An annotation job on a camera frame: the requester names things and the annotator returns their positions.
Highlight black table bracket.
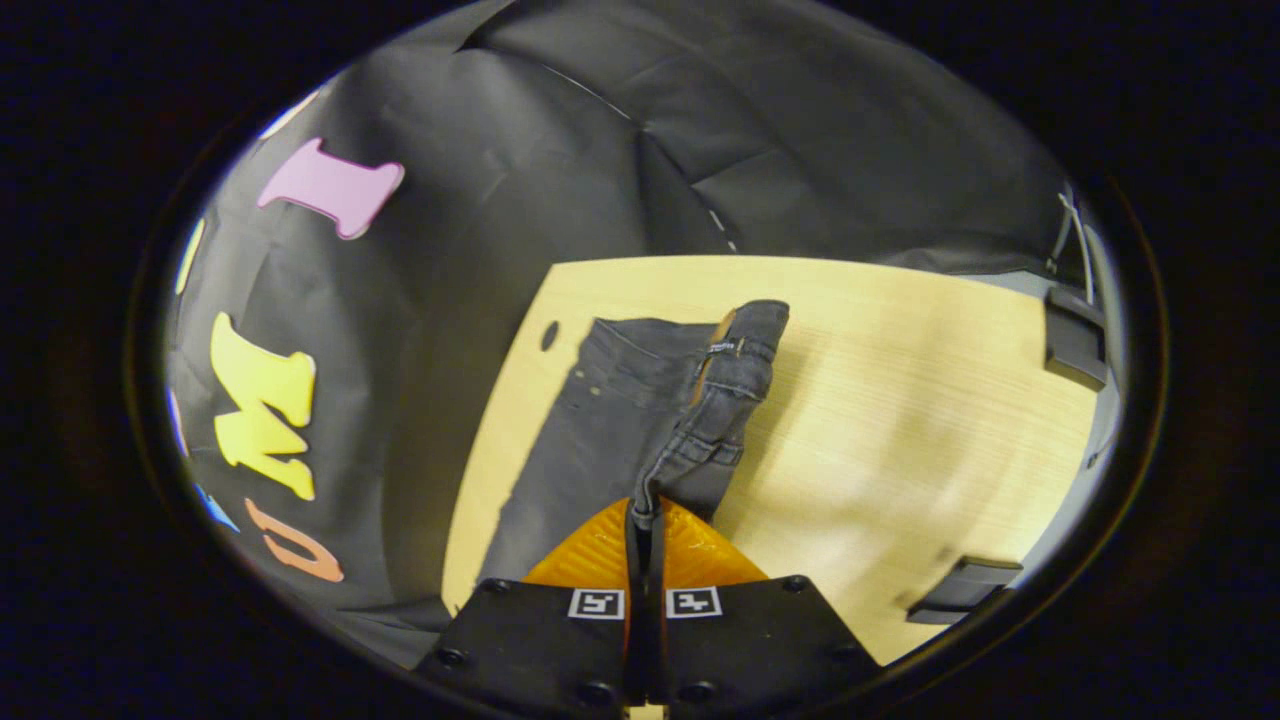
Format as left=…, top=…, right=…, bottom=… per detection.
left=906, top=556, right=1025, bottom=627
left=1043, top=286, right=1109, bottom=393

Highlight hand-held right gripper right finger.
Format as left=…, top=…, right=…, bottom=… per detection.
left=645, top=498, right=883, bottom=716

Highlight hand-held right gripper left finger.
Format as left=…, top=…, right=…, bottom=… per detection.
left=413, top=498, right=641, bottom=713

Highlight black backdrop cloth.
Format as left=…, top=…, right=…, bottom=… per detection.
left=165, top=0, right=1076, bottom=671

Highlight black jeans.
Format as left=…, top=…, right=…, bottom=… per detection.
left=478, top=298, right=793, bottom=586

